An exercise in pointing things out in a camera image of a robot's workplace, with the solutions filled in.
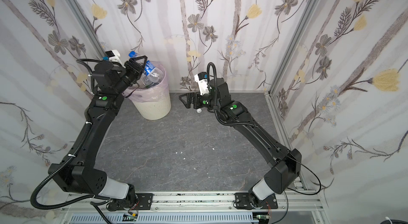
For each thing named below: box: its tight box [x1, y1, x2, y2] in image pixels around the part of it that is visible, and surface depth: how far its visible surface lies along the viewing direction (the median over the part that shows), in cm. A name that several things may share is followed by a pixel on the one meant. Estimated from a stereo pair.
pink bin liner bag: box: [124, 61, 169, 102], surface depth 86 cm
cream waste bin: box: [132, 92, 172, 121], surface depth 97 cm
